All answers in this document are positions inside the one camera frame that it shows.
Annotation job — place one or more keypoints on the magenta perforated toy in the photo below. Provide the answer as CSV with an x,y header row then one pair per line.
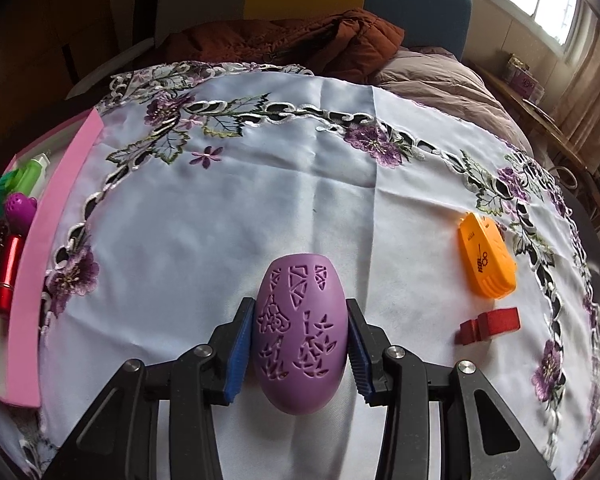
x,y
20,207

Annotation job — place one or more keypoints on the white floral embroidered tablecloth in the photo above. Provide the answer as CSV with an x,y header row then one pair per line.
x,y
280,200

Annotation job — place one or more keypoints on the red metallic cylinder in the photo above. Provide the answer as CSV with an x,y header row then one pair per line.
x,y
7,280

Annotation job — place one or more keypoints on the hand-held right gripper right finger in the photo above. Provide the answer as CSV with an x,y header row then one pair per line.
x,y
360,360

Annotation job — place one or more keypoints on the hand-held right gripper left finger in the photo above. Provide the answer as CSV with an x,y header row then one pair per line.
x,y
237,360

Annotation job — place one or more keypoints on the green and white bottle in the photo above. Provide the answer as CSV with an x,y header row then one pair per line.
x,y
32,177

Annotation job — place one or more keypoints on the red plastic block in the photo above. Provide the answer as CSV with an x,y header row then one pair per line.
x,y
495,322

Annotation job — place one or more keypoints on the wooden side table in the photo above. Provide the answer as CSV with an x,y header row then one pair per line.
x,y
535,110

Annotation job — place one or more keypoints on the pink shallow box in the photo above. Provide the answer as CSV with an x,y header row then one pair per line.
x,y
45,260

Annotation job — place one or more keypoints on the purple oval perforated case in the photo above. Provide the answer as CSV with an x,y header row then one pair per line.
x,y
300,375

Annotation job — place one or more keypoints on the green flower-shaped cap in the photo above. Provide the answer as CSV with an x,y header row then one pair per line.
x,y
2,192

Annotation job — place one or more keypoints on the purple printed box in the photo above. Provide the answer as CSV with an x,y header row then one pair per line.
x,y
525,77

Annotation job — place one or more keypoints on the orange ribbed plastic case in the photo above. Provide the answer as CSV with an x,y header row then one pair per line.
x,y
490,270

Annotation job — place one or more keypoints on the beige duvet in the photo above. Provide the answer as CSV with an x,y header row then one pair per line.
x,y
445,95

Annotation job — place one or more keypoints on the beige curtain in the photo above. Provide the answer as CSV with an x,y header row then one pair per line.
x,y
590,100

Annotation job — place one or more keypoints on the rust quilted jacket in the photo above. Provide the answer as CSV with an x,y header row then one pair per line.
x,y
300,40

